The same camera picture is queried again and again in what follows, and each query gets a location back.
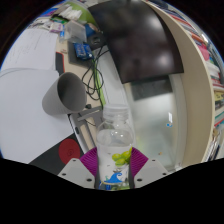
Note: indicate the white tissues bundle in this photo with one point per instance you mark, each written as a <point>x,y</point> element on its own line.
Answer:
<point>70,13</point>

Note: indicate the grey cup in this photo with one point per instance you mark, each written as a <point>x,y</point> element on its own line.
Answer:
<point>55,101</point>

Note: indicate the clear plastic box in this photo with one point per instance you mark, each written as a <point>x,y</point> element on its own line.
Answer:
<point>75,31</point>

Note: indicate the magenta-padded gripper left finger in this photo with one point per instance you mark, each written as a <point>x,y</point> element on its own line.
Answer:
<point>88,163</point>

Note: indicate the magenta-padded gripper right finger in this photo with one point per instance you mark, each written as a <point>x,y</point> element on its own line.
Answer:
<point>138,163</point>

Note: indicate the flat round red coaster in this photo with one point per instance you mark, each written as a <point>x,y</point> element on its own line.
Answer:
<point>69,151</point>

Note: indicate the black computer monitor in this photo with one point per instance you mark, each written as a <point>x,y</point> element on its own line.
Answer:
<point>140,40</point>

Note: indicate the blank white paper sheet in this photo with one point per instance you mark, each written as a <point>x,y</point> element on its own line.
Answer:
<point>23,113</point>

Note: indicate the white paper sheet with writing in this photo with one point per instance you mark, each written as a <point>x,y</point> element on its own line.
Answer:
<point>30,50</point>

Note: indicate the clear plastic water bottle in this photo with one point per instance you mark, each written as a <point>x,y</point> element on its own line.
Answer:
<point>114,143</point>

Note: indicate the small blue box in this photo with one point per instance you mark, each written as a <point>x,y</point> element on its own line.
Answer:
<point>82,51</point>

